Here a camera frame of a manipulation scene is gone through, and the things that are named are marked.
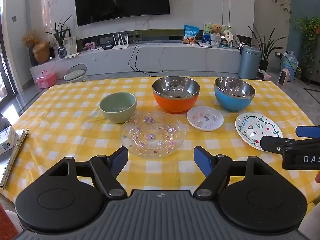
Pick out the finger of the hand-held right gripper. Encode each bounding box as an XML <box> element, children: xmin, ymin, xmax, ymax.
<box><xmin>260</xmin><ymin>135</ymin><xmax>320</xmax><ymax>153</ymax></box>
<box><xmin>295</xmin><ymin>125</ymin><xmax>320</xmax><ymax>138</ymax></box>

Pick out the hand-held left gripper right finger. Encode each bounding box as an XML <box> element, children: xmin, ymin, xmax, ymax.
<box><xmin>193</xmin><ymin>145</ymin><xmax>274</xmax><ymax>198</ymax></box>

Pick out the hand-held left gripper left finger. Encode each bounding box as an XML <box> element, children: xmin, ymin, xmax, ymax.
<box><xmin>47</xmin><ymin>146</ymin><xmax>129</xmax><ymax>199</ymax></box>

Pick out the white fruit-print plate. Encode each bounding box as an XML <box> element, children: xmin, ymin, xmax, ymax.
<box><xmin>235</xmin><ymin>112</ymin><xmax>284</xmax><ymax>152</ymax></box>

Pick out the clear glass printed plate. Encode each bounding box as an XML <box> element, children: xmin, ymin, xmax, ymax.
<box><xmin>120</xmin><ymin>112</ymin><xmax>186</xmax><ymax>159</ymax></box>

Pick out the small white printed plate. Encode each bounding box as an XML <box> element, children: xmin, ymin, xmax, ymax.
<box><xmin>186</xmin><ymin>106</ymin><xmax>224</xmax><ymax>131</ymax></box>

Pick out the green ceramic bowl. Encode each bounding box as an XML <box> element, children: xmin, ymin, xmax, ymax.
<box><xmin>99</xmin><ymin>92</ymin><xmax>137</xmax><ymax>124</ymax></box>

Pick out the blue steel bowl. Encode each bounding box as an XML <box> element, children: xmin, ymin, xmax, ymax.
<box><xmin>214</xmin><ymin>77</ymin><xmax>256</xmax><ymax>112</ymax></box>

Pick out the orange steel bowl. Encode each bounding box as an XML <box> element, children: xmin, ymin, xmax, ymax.
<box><xmin>152</xmin><ymin>76</ymin><xmax>201</xmax><ymax>114</ymax></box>

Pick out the yellow checkered tablecloth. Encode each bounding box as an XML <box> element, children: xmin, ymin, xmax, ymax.
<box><xmin>0</xmin><ymin>76</ymin><xmax>320</xmax><ymax>205</ymax></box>

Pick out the small pink heater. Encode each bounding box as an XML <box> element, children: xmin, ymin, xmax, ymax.
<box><xmin>277</xmin><ymin>69</ymin><xmax>289</xmax><ymax>88</ymax></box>

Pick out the clear plastic bag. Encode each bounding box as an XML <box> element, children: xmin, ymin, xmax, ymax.
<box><xmin>280</xmin><ymin>51</ymin><xmax>299</xmax><ymax>82</ymax></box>

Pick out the grey trash can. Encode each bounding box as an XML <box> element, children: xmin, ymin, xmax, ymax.
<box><xmin>238</xmin><ymin>46</ymin><xmax>262</xmax><ymax>79</ymax></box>

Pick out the bushy green plant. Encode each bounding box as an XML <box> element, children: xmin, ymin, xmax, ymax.
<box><xmin>296</xmin><ymin>16</ymin><xmax>320</xmax><ymax>80</ymax></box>

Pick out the long-leaf potted plant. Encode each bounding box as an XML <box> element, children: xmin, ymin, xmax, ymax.
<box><xmin>248</xmin><ymin>25</ymin><xmax>285</xmax><ymax>72</ymax></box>

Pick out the folding chair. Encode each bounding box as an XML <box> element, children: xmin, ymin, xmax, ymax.
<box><xmin>63</xmin><ymin>64</ymin><xmax>89</xmax><ymax>83</ymax></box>

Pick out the grey television cabinet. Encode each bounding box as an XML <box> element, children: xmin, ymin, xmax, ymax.
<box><xmin>30</xmin><ymin>41</ymin><xmax>244</xmax><ymax>80</ymax></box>

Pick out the pink storage box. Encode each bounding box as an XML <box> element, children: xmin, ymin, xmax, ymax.
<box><xmin>35</xmin><ymin>70</ymin><xmax>57</xmax><ymax>89</ymax></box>

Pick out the white router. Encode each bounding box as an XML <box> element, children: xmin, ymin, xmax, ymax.
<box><xmin>112</xmin><ymin>33</ymin><xmax>130</xmax><ymax>50</ymax></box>

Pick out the white cardboard box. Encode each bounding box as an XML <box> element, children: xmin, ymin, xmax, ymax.
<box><xmin>0</xmin><ymin>126</ymin><xmax>19</xmax><ymax>155</ymax></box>

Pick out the leafy plant in glass vase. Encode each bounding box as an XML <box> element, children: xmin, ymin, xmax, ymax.
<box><xmin>46</xmin><ymin>15</ymin><xmax>73</xmax><ymax>59</ymax></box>

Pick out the teddy bear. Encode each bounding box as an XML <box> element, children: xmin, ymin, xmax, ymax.
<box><xmin>209</xmin><ymin>24</ymin><xmax>223</xmax><ymax>36</ymax></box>

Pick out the green printed card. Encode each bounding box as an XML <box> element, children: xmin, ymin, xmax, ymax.
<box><xmin>203</xmin><ymin>22</ymin><xmax>232</xmax><ymax>43</ymax></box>

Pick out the blue snack bag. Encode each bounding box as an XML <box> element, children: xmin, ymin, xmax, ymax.
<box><xmin>182</xmin><ymin>25</ymin><xmax>200</xmax><ymax>45</ymax></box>

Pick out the red cloth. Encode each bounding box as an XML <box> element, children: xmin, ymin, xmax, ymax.
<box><xmin>0</xmin><ymin>202</ymin><xmax>19</xmax><ymax>240</ymax></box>

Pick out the black cable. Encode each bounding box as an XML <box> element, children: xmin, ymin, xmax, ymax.
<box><xmin>128</xmin><ymin>44</ymin><xmax>160</xmax><ymax>77</ymax></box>

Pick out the ring binder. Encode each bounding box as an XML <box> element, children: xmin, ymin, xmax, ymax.
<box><xmin>0</xmin><ymin>128</ymin><xmax>29</xmax><ymax>190</ymax></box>

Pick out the portrait drawing frame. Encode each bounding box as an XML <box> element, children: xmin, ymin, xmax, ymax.
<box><xmin>62</xmin><ymin>36</ymin><xmax>77</xmax><ymax>55</ymax></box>

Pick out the wall television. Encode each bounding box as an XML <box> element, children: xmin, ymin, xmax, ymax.
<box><xmin>74</xmin><ymin>0</ymin><xmax>171</xmax><ymax>27</ymax></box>

